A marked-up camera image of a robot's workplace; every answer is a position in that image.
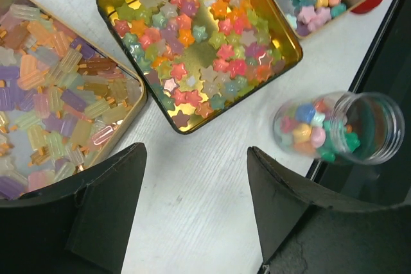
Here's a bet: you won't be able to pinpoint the gold tin neon star candies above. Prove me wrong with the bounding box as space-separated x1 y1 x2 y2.
96 0 302 134

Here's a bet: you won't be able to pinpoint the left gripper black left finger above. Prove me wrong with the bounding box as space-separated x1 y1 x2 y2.
1 142 147 273

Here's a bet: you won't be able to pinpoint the clear glass jar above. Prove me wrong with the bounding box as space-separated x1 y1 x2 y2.
272 92 405 165

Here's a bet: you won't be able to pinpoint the gold tin popsicle candies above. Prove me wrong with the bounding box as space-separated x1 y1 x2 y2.
1 0 147 200

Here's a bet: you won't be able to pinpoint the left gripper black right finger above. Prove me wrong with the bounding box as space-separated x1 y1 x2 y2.
247 146 410 273

